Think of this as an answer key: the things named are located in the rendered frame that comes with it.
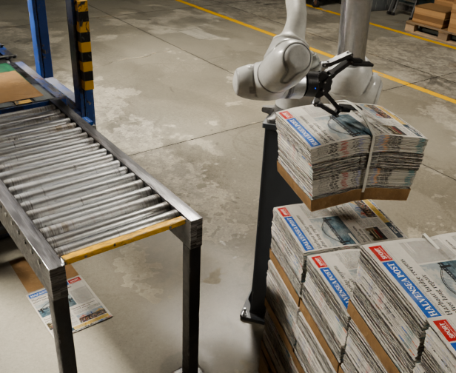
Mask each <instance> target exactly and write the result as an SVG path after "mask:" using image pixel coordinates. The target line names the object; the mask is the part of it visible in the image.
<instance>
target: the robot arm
mask: <svg viewBox="0 0 456 373"><path fill-rule="evenodd" d="M285 1H286V12H287V18H286V24H285V27H284V30H283V32H282V33H281V34H279V35H276V36H275V37H274V38H273V40H272V42H271V44H270V46H269V48H268V50H267V52H266V54H265V55H264V60H263V61H259V62H256V63H254V64H248V65H244V66H242V67H239V68H237V69H236V70H235V73H234V76H233V80H232V85H233V89H234V91H235V94H236V95H237V96H240V97H242V98H246V99H249V100H255V101H274V100H275V104H274V105H263V106H262V109H261V111H262V112H265V113H267V114H270V115H271V116H270V117H268V118H267V119H266V122H267V123H270V124H275V122H276V121H275V120H276V117H275V116H276V112H279V111H282V110H288V109H291V108H294V107H301V106H306V105H311V104H312V105H313V106H314V107H320V108H321V109H323V110H325V111H327V112H328V113H330V114H331V115H333V116H335V117H336V118H337V117H338V116H339V113H340V112H350V110H355V111H358V110H357V109H355V108H354V107H353V106H352V105H351V104H339V105H338V104H337V103H339V102H345V101H339V100H347V101H350V102H352V103H362V104H374V105H377V104H378V99H379V97H380V92H381V90H382V86H383V82H382V81H381V78H380V76H379V75H378V74H377V73H374V72H372V67H373V66H374V64H373V63H371V62H370V60H369V59H368V58H367V57H366V44H367V38H368V32H369V20H370V14H371V8H372V0H341V15H340V24H339V34H338V51H337V55H336V56H335V57H334V58H331V59H329V60H327V61H320V58H319V57H318V55H317V54H316V53H314V52H312V51H311V50H310V49H309V45H308V43H307V42H306V40H305V32H306V0H285ZM335 101H336V102H335ZM329 102H330V103H331V104H332V105H333V107H334V108H335V111H334V110H332V109H331V108H329V107H328V106H326V105H325V104H329Z"/></svg>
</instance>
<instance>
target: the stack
mask: <svg viewBox="0 0 456 373"><path fill-rule="evenodd" d="M273 215H274V216H273V219H272V220H273V221H272V227H271V229H272V243H271V247H272V253H273V254H274V256H275V257H276V259H277V261H278V262H279V264H280V265H281V267H282V269H283V270H284V272H285V274H286V276H287V277H288V278H289V281H290V283H291V284H292V286H293V288H294V289H295V291H296V293H297V295H298V297H299V298H302V302H303V304H304V305H305V307H306V309H307V310H308V312H309V313H310V315H311V317H312V319H313V320H314V322H315V324H316V325H317V327H318V329H319V330H320V332H321V334H322V335H323V338H324V339H325V341H326V343H327V344H328V346H329V348H330V349H331V351H332V353H333V355H334V356H335V358H336V360H337V361H338V365H339V363H342V362H343V363H342V364H341V368H342V370H343V372H344V373H388V371H387V370H386V369H385V367H384V366H383V364H382V362H381V361H380V360H379V358H378V356H377V355H376V354H375V352H374V351H373V349H372V347H371V346H370V345H369V343H368V342H367V341H366V339H365V337H364V336H363V335H362V333H361V331H360V330H359V328H358V327H357V326H356V324H355V322H354V321H353V319H352V318H351V317H350V315H349V313H348V312H347V307H348V302H349V299H350V298H351V297H353V289H354V286H355V280H356V277H357V276H358V275H357V270H358V258H359V256H360V254H361V253H360V250H361V247H362V245H366V244H370V243H378V242H384V241H394V240H401V239H408V238H407V237H406V235H405V234H404V233H403V232H402V231H401V230H400V229H399V228H398V227H397V226H396V224H395V223H394V222H393V221H392V220H391V219H390V218H389V217H388V216H387V215H386V214H385V213H384V212H383V211H382V210H381V209H380V208H379V207H378V206H377V205H376V204H375V203H374V202H373V201H372V200H362V201H352V202H349V203H345V204H341V205H337V206H332V207H329V208H326V209H320V210H317V211H314V212H311V211H310V210H309V208H308V207H307V206H306V205H305V204H292V205H286V206H278V207H274V209H273ZM268 267H269V268H268V270H267V271H268V272H267V277H266V284H267V286H266V287H267V288H266V300H267V301H268V303H269V305H270V307H271V309H272V310H273V312H274V314H275V316H276V318H277V319H278V322H279V323H280V325H281V327H282V329H283V331H284V333H285V335H286V337H287V339H288V341H289V342H290V344H291V346H292V350H293V349H295V350H294V352H295V356H296V357H297V359H298V362H299V363H300V365H301V367H302V369H303V371H304V372H305V373H337V372H336V371H335V369H334V367H333V366H332V364H331V363H330V361H329V358H328V357H327V356H326V353H325V352H324V350H323V349H322V347H321V345H320V344H319V342H318V340H317V338H316V336H315V335H314V333H313V331H312V330H311V328H310V326H309V324H308V323H307V321H306V319H305V317H304V316H303V314H302V312H301V311H300V309H299V308H300V307H298V306H297V304H296V302H295V301H294V299H293V297H292V296H291V294H290V292H289V290H288V289H287V287H286V285H285V283H284V282H283V280H282V278H281V276H280V275H279V273H278V271H277V269H276V268H275V266H274V264H273V262H272V261H271V260H269V261H268ZM265 314H266V316H265V319H264V320H265V324H264V325H265V329H264V332H263V333H264V338H263V344H264V346H265V348H266V350H267V352H268V355H269V357H270V359H271V361H272V364H273V366H274V367H275V370H276V372H277V373H299V372H298V370H297V368H296V366H295V364H294V362H293V360H292V356H291V354H290V353H289V351H288V349H287V347H286V345H285V343H284V341H283V339H282V337H281V336H280V334H279V332H278V330H277V328H276V326H275V324H274V322H273V320H272V318H271V317H270V315H269V313H268V311H267V309H266V313H265ZM258 373H272V370H271V368H270V366H269V364H268V362H267V359H266V357H265V355H264V352H263V350H262V349H261V351H260V363H259V369H258Z"/></svg>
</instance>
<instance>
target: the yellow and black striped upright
mask: <svg viewBox="0 0 456 373"><path fill-rule="evenodd" d="M74 5H75V14H76V30H77V39H78V55H79V64H80V72H81V88H82V89H84V90H93V89H94V83H93V62H92V52H91V42H90V24H89V14H88V6H87V0H74Z"/></svg>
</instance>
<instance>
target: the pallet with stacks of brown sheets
mask: <svg viewBox="0 0 456 373"><path fill-rule="evenodd" d="M418 26H420V29H422V28H425V27H426V28H429V29H432V30H437V31H438V36H433V35H429V34H427V33H422V32H419V31H418ZM404 31H406V32H409V33H414V34H417V35H419V36H424V37H427V38H432V39H434V40H438V41H442V42H445V43H448V44H453V45H455V46H456V41H451V37H452V35H454V36H456V0H435V3H427V4H419V5H415V11H414V14H413V18H412V20H408V21H406V26H405V30H404Z"/></svg>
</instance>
